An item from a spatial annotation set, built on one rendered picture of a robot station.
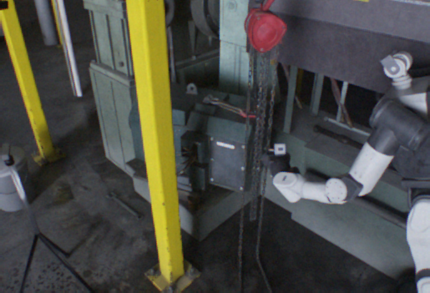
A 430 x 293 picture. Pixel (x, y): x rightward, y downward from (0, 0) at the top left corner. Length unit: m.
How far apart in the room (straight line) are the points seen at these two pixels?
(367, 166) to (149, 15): 0.85
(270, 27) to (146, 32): 0.48
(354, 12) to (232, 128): 0.81
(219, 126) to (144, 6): 0.81
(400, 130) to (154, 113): 0.85
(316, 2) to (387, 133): 0.99
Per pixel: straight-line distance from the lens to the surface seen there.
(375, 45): 1.77
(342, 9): 1.82
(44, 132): 3.14
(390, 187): 1.96
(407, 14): 1.73
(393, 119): 1.06
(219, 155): 1.84
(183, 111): 1.81
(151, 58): 1.27
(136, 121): 2.04
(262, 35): 1.41
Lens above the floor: 1.72
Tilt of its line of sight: 31 degrees down
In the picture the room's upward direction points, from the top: straight up
